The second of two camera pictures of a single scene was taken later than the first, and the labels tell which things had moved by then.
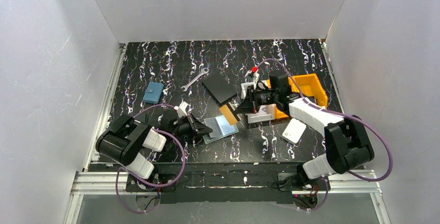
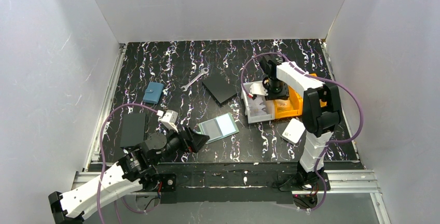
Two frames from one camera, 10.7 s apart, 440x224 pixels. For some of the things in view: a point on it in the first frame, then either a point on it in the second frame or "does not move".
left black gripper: x=195 y=125 to x=186 y=138
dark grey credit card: x=212 y=124 does not move
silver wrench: x=204 y=71 does not move
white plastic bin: x=265 y=113 does not move
